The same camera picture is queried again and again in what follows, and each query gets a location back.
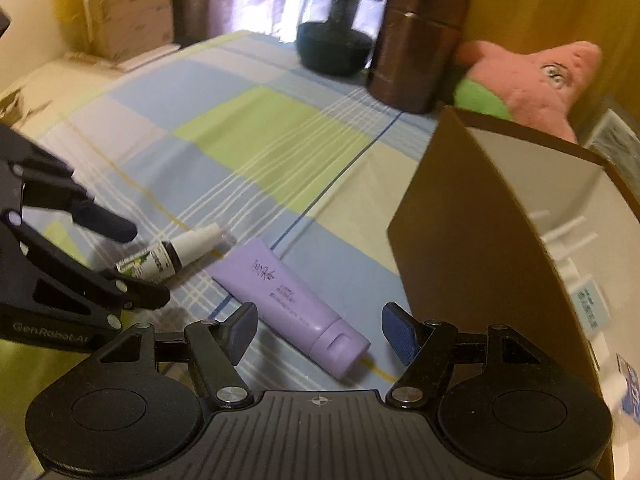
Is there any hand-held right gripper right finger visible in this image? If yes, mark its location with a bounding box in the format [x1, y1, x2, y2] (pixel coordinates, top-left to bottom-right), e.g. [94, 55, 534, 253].
[381, 302, 546, 408]

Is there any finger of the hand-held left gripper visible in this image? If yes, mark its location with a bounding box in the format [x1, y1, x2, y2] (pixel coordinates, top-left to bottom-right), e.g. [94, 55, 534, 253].
[7, 155, 138, 243]
[20, 222, 172, 330]

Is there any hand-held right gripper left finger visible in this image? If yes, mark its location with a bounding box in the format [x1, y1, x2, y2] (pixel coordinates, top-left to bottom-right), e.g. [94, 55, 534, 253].
[95, 302, 258, 408]

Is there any dark spray bottle white cap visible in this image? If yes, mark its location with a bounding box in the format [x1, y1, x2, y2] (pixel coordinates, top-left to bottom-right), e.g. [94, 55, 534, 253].
[116, 224, 223, 281]

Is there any purple squeeze tube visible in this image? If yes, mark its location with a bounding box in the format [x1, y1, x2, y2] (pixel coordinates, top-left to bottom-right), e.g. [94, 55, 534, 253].
[212, 237, 372, 380]

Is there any brown storage box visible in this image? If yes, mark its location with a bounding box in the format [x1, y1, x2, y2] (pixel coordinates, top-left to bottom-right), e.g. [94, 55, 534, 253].
[387, 105, 640, 480]

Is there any white wifi repeater with antennas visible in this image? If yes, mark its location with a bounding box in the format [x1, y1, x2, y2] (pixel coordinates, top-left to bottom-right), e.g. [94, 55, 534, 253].
[542, 215, 613, 341]

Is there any clear plastic case blue label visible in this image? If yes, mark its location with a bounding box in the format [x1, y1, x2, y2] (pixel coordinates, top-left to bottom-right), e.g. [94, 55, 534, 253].
[602, 352, 640, 441]

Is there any checked blue green sheet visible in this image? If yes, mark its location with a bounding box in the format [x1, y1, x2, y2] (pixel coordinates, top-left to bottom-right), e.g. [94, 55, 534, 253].
[0, 30, 451, 391]

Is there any cardboard box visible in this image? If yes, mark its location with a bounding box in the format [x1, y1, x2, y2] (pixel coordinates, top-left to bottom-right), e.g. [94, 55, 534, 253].
[81, 0, 176, 58]

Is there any yellow fluffy item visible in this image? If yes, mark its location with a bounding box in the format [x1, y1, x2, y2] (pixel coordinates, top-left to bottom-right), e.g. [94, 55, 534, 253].
[54, 0, 132, 41]

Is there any brown metal canister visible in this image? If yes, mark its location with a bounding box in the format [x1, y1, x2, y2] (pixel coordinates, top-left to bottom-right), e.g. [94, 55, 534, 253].
[367, 0, 471, 115]

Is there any pink starfish plush toy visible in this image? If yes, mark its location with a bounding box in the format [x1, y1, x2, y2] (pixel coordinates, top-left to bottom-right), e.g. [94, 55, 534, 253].
[452, 40, 603, 143]

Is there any dark glass humidifier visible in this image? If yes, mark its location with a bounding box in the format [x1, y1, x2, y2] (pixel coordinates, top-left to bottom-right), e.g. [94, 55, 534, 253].
[296, 0, 386, 77]

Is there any framed picture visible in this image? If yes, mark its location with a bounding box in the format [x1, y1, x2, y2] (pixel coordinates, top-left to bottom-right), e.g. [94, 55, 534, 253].
[590, 107, 640, 171]

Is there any wooden door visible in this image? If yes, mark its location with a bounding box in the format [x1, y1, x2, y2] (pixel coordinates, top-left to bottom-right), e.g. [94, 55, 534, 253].
[440, 0, 640, 131]

